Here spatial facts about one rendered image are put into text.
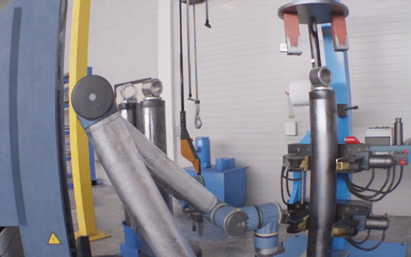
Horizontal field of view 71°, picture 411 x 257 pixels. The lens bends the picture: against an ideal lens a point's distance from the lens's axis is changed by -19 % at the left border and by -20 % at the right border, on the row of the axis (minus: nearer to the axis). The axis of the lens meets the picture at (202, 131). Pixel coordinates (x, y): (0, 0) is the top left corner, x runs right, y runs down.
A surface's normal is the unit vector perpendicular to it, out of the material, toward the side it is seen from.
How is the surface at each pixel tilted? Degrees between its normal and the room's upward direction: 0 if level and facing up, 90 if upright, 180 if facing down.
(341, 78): 90
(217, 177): 90
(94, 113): 98
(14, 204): 90
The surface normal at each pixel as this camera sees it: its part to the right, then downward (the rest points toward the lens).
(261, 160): -0.62, 0.04
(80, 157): 0.78, -0.01
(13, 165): 0.34, 0.01
